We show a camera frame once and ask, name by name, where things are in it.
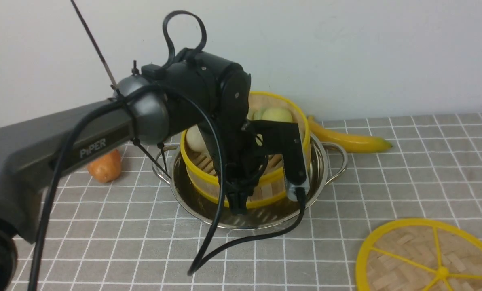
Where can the grey checked tablecloth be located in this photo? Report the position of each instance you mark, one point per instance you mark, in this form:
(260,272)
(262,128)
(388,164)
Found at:
(132,235)

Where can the stainless steel pot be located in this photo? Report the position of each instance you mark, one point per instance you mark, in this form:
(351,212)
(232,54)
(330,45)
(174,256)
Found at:
(275,216)

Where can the yellow bamboo steamer lid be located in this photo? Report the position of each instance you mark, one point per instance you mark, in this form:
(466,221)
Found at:
(419,255)

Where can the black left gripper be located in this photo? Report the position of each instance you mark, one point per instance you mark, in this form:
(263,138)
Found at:
(238,161)

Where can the yellow-green steamed bun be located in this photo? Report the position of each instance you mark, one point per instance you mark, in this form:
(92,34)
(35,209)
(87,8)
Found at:
(278,114)

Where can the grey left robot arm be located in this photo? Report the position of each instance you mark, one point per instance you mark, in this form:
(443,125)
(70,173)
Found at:
(194,88)

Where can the yellow bamboo steamer basket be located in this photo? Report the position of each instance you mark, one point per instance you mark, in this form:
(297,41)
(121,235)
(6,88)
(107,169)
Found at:
(271,187)

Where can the yellow banana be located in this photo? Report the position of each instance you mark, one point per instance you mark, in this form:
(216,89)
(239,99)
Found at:
(351,143)

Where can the brown potato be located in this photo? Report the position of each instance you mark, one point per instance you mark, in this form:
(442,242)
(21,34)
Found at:
(107,168)

